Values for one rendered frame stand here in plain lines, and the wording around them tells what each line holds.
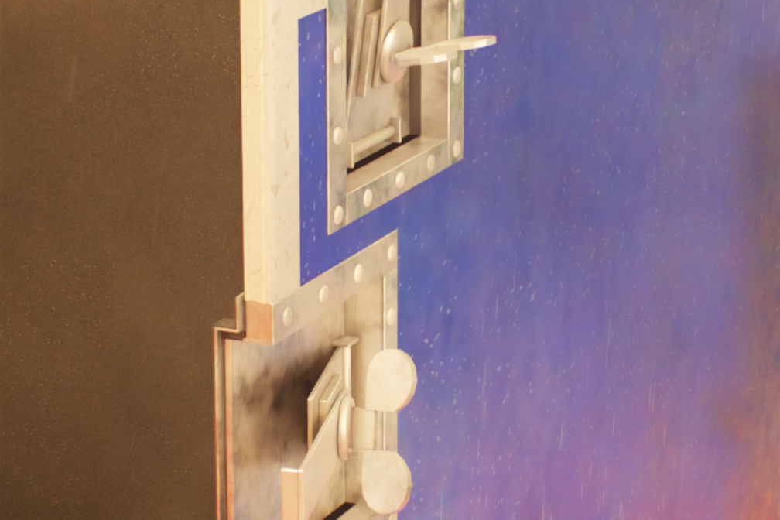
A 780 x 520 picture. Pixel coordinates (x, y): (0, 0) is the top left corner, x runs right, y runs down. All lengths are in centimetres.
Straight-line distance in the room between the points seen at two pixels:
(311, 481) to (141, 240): 119
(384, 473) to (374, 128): 14
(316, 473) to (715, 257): 52
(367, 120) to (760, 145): 50
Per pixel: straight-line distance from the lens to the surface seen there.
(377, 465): 106
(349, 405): 107
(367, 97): 109
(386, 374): 106
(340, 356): 110
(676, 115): 142
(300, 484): 100
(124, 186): 219
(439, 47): 109
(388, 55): 108
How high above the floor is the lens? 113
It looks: 16 degrees down
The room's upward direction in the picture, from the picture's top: straight up
